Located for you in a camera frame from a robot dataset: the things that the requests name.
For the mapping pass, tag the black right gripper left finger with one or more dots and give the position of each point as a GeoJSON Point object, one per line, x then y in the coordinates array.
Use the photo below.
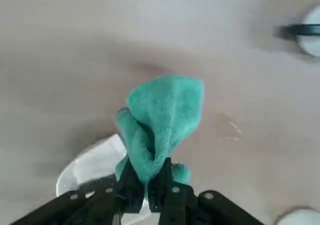
{"type": "Point", "coordinates": [110, 205]}

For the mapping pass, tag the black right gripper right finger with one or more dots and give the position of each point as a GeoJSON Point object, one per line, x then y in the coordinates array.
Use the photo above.
{"type": "Point", "coordinates": [180, 205]}

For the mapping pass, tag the green cloth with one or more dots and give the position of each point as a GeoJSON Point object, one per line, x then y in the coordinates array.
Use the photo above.
{"type": "Point", "coordinates": [167, 110]}

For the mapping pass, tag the white tape roll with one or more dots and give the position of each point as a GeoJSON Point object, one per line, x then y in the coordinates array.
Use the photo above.
{"type": "Point", "coordinates": [300, 217]}

